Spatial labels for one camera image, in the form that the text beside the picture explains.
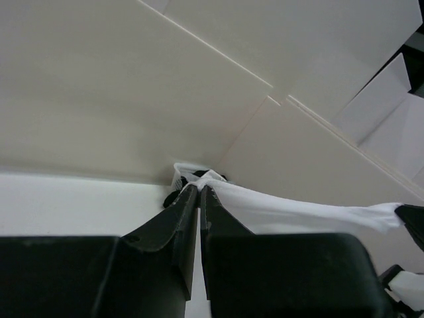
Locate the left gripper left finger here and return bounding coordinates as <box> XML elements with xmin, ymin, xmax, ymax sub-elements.
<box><xmin>1</xmin><ymin>185</ymin><xmax>198</xmax><ymax>317</ymax></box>

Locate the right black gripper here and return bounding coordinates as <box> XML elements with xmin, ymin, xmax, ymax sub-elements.
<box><xmin>378</xmin><ymin>205</ymin><xmax>424</xmax><ymax>291</ymax></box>

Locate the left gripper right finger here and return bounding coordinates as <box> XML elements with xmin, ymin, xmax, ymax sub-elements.
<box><xmin>200</xmin><ymin>187</ymin><xmax>386</xmax><ymax>317</ymax></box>

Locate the white tank top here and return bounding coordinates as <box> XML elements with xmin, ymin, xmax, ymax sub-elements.
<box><xmin>185</xmin><ymin>170</ymin><xmax>404</xmax><ymax>234</ymax></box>

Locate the black tank top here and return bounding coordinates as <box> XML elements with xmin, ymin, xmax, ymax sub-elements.
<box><xmin>162</xmin><ymin>169</ymin><xmax>228</xmax><ymax>208</ymax></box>

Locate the white plastic laundry basket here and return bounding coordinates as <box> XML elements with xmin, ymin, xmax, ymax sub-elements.
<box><xmin>171</xmin><ymin>163</ymin><xmax>208</xmax><ymax>191</ymax></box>

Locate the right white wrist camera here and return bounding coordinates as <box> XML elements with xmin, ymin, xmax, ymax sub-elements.
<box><xmin>388</xmin><ymin>271</ymin><xmax>424</xmax><ymax>311</ymax></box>

